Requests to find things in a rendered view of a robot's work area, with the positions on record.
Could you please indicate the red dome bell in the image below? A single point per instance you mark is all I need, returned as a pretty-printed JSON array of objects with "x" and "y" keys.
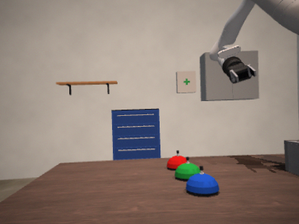
[{"x": 175, "y": 161}]

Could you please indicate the green dome bell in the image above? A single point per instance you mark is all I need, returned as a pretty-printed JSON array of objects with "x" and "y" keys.
[{"x": 186, "y": 170}]

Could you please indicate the blue dome bell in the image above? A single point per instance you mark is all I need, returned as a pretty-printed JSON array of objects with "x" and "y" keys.
[{"x": 202, "y": 184}]

